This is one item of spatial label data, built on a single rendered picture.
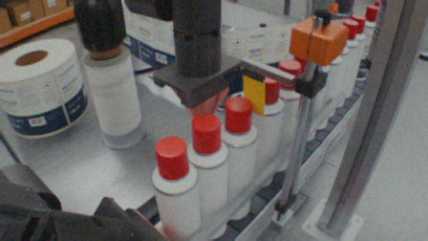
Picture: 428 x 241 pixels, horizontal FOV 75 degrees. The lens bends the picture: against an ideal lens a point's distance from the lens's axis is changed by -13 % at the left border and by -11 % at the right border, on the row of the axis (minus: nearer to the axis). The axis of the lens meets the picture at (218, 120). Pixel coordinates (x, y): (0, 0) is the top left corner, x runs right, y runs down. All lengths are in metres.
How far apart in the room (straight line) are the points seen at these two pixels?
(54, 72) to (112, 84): 0.16
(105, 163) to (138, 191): 0.10
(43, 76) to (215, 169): 0.42
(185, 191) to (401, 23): 0.29
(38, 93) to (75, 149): 0.14
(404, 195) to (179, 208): 0.48
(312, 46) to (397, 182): 0.47
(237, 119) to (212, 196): 0.10
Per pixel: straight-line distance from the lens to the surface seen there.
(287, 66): 0.47
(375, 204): 0.66
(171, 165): 0.32
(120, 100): 0.58
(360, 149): 0.45
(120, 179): 0.59
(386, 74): 0.39
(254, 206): 0.53
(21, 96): 0.69
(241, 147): 0.39
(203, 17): 0.35
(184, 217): 0.37
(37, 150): 0.71
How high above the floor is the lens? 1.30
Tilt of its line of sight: 38 degrees down
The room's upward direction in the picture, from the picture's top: straight up
